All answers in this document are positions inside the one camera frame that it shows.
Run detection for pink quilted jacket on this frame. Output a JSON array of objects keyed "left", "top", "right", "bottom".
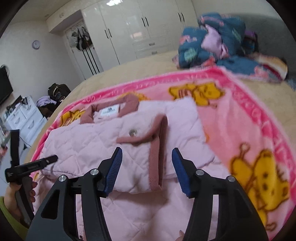
[{"left": 34, "top": 94, "right": 229, "bottom": 240}]

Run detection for green sleeve forearm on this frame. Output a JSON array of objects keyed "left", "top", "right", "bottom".
[{"left": 1, "top": 196, "right": 28, "bottom": 240}]

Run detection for lilac clothes pile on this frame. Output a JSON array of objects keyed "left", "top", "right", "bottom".
[{"left": 36, "top": 95, "right": 57, "bottom": 107}]

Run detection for person's left hand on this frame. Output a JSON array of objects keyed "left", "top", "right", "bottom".
[{"left": 4, "top": 183, "right": 23, "bottom": 222}]

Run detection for white drawer dresser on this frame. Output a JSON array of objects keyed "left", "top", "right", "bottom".
[{"left": 3, "top": 96, "right": 47, "bottom": 146}]

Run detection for dark bag on floor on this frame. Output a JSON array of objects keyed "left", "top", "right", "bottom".
[{"left": 48, "top": 83, "right": 71, "bottom": 102}]

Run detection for pink cartoon fleece blanket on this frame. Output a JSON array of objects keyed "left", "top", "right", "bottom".
[{"left": 33, "top": 67, "right": 295, "bottom": 240}]

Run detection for white door with hanging bags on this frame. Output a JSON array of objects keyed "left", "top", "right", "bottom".
[{"left": 64, "top": 19, "right": 103, "bottom": 81}]

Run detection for red white folded blanket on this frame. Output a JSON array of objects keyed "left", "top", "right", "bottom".
[{"left": 252, "top": 53, "right": 288, "bottom": 81}]

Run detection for white glossy wardrobe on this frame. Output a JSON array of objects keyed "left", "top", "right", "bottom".
[{"left": 46, "top": 1, "right": 197, "bottom": 71}]

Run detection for teal floral quilt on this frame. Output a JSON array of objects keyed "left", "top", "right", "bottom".
[{"left": 172, "top": 13, "right": 281, "bottom": 83}]

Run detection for grey upholstered headboard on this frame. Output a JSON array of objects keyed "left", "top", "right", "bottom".
[{"left": 234, "top": 14, "right": 296, "bottom": 80}]

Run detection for black wall television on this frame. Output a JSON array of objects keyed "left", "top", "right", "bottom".
[{"left": 0, "top": 65, "right": 13, "bottom": 105}]

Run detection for round wall clock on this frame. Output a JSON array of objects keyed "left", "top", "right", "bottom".
[{"left": 32, "top": 40, "right": 40, "bottom": 50}]

